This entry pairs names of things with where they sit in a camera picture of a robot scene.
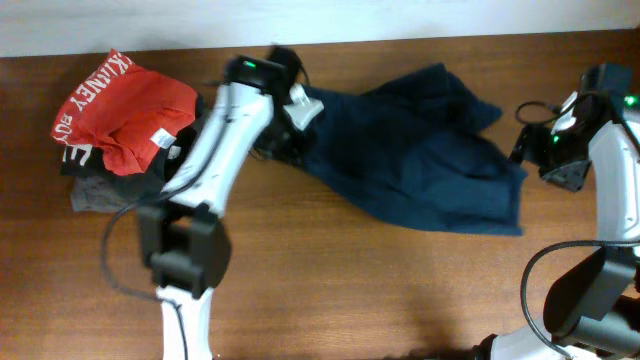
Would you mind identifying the navy blue shorts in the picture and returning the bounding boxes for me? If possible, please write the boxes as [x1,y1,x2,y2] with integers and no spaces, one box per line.
[302,63,527,236]

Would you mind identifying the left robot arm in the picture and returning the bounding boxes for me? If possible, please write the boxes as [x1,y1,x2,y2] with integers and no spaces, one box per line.
[136,46,323,359]

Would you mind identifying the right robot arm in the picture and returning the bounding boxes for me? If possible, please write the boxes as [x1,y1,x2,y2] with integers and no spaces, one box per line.
[469,63,639,360]

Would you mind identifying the red folded shirt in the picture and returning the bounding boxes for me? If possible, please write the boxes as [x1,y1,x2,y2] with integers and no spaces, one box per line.
[50,49,198,176]

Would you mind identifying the grey folded shirt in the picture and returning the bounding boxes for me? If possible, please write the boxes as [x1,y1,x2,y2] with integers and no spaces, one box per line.
[70,174,167,213]

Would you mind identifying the black folded shirt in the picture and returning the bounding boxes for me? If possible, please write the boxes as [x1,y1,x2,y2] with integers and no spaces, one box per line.
[60,94,205,202]

